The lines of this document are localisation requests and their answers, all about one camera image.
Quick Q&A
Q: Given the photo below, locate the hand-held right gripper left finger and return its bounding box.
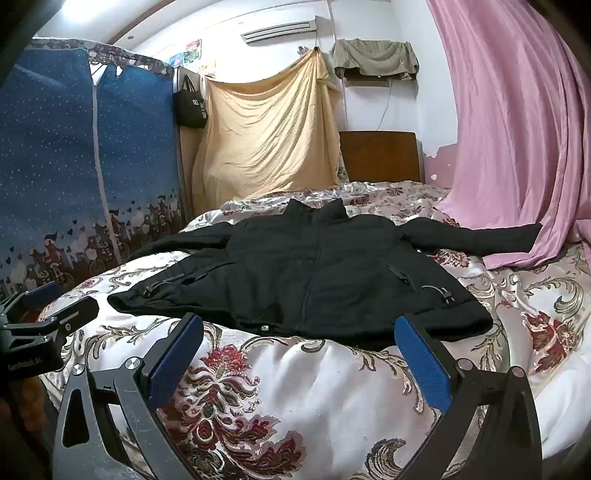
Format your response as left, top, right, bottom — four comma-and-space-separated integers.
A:
53, 313, 206, 480

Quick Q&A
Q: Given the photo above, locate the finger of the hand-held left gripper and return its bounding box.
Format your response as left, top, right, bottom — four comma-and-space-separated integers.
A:
0, 281, 63, 324
2, 295, 100, 334

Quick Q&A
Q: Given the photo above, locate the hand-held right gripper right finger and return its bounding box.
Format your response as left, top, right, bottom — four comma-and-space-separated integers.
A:
394, 313, 544, 480

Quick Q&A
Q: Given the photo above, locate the black jacket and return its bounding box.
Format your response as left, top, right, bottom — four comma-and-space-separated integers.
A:
107, 198, 543, 344

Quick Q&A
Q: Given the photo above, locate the floral bedspread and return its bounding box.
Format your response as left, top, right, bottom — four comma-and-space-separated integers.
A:
37, 180, 591, 480

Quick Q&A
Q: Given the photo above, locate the blue fabric wardrobe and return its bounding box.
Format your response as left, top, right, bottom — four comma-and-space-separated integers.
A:
0, 37, 185, 301

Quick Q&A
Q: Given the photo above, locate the brown wooden panel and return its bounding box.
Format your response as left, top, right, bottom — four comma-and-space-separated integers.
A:
178, 67, 208, 217

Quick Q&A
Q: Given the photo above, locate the wooden headboard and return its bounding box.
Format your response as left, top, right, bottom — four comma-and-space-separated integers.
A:
338, 130, 424, 184

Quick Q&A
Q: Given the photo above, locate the black tote bag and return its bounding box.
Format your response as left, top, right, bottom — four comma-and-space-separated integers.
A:
173, 74, 208, 129

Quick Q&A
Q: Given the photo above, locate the beige hanging sheet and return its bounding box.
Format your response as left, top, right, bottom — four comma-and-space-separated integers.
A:
191, 46, 345, 215

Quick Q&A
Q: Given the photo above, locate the pink curtain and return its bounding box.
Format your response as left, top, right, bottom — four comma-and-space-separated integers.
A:
425, 0, 591, 271

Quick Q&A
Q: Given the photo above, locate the olive hanging cloth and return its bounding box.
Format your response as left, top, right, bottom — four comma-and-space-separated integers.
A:
330, 39, 420, 80

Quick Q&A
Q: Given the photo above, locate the white air conditioner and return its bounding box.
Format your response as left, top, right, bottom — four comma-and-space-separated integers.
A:
240, 16, 319, 45

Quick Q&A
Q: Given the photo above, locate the white cable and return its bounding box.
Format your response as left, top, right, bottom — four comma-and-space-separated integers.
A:
378, 78, 394, 133

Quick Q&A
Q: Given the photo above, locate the colourful wall poster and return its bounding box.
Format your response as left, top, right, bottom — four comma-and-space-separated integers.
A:
169, 39, 204, 68

